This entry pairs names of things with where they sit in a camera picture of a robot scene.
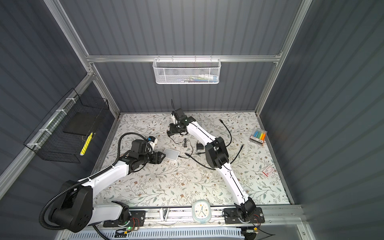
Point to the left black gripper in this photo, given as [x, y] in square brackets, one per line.
[157, 158]

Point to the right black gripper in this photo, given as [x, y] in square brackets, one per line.
[172, 127]

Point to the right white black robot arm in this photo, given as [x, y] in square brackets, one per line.
[217, 158]

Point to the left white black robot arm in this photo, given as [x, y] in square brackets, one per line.
[73, 207]

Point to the floral patterned table mat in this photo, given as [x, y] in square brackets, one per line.
[181, 182]

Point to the mint green alarm clock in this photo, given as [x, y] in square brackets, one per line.
[201, 212]

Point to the yellow black striped marker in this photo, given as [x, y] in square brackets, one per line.
[86, 144]

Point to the pack of coloured markers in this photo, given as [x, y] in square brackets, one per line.
[258, 136]

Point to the small red white card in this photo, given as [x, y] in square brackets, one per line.
[268, 171]

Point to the white wire mesh basket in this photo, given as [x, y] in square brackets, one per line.
[187, 72]

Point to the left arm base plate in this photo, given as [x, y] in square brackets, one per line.
[129, 219]

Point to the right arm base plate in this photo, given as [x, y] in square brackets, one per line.
[232, 216]

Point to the black wire wall basket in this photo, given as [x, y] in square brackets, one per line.
[62, 137]

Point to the white ventilated cable duct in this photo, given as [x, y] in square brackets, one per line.
[176, 234]

